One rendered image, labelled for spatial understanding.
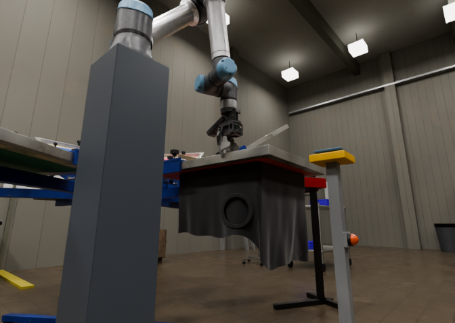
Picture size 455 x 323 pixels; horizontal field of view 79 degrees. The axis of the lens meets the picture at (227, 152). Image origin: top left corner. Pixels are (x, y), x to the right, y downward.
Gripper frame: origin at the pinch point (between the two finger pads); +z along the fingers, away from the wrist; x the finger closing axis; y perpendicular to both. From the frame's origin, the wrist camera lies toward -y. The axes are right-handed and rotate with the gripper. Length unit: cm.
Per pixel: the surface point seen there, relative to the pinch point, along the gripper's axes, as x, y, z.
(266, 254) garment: 9.5, 13.5, 39.5
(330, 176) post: 13.3, 39.3, 10.9
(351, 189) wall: 919, -199, -83
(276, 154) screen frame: 3.8, 22.8, 2.1
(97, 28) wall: 129, -460, -370
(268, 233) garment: 11.8, 13.3, 31.7
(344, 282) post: 13, 41, 47
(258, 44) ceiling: 588, -349, -536
